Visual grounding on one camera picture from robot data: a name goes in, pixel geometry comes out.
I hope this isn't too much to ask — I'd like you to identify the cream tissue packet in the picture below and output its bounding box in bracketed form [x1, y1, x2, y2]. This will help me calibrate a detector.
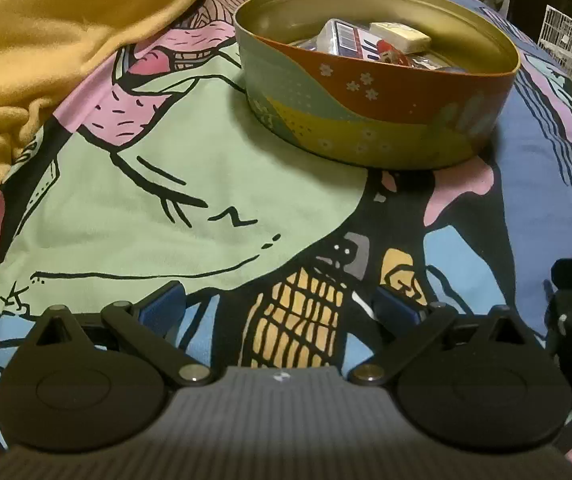
[370, 21, 432, 52]

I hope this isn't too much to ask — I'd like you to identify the round decorated tin container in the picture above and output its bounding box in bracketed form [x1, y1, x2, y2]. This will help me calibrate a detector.
[233, 0, 521, 170]

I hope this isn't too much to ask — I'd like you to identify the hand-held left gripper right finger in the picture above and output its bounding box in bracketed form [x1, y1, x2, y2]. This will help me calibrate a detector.
[348, 285, 535, 387]

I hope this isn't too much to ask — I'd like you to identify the colourful printed blanket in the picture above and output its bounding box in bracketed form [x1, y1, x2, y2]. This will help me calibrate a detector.
[0, 0, 572, 467]

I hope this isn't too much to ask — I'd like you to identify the yellow fleece blanket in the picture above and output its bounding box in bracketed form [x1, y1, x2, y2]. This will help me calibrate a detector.
[0, 0, 240, 272]

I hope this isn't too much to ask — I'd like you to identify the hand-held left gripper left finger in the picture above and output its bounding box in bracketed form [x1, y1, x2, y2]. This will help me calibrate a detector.
[30, 280, 215, 389]

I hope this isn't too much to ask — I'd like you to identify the red clear packet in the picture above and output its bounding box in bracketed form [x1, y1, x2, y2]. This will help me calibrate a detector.
[378, 50, 412, 67]

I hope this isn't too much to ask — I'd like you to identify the white striped box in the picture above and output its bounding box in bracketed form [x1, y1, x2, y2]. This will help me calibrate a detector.
[318, 19, 385, 63]

